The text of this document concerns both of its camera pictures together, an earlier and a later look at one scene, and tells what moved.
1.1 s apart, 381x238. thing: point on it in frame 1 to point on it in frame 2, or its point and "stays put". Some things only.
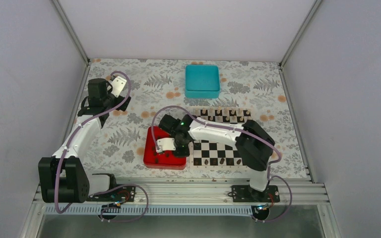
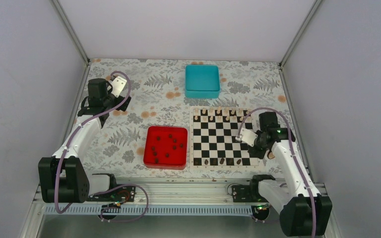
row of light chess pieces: x=222 y=113 stays put
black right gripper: x=183 y=153 to x=259 y=154
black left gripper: x=123 y=107 stays put
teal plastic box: x=202 y=82 stays put
